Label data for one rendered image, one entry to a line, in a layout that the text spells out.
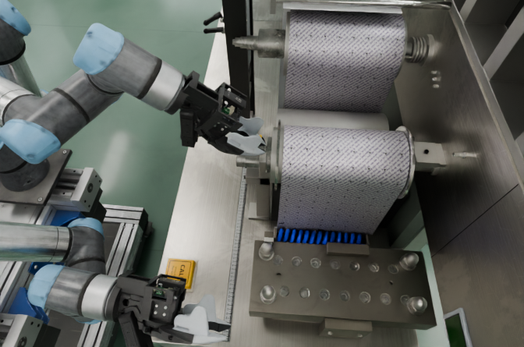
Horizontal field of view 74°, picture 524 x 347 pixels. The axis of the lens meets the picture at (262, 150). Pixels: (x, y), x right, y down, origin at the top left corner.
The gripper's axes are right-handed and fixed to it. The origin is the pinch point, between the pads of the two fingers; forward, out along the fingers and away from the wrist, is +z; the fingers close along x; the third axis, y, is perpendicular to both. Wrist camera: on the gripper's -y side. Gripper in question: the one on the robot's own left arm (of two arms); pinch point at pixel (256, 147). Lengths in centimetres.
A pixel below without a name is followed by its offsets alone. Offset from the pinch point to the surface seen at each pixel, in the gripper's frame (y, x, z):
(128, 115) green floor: -162, 114, 4
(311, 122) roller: 4.4, 10.8, 11.3
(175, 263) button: -40.2, -13.6, 6.4
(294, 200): -2.0, -6.1, 12.5
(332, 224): -4.4, -6.1, 27.5
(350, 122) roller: 10.1, 11.3, 18.0
